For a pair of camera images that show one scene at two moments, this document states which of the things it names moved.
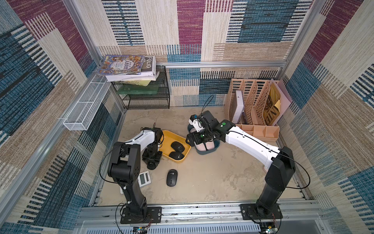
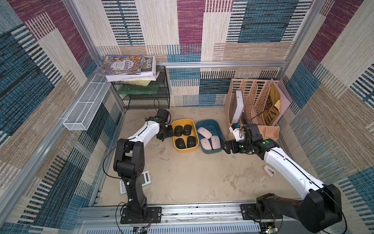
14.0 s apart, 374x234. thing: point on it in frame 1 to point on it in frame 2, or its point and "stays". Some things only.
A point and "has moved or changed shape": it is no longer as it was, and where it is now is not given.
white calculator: [144, 179] stays
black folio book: [149, 64] stays
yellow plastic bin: [166, 148] to [185, 135]
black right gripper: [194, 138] to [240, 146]
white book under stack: [150, 76] stays
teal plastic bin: [217, 145] has moved or changed shape
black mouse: [172, 178] has moved or changed shape
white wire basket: [79, 118] stays
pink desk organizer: [252, 120] stays
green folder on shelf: [152, 88] stays
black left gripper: [156, 160] to [170, 134]
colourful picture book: [114, 65] stays
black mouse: [176, 155] to [187, 130]
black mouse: [177, 146] to [178, 130]
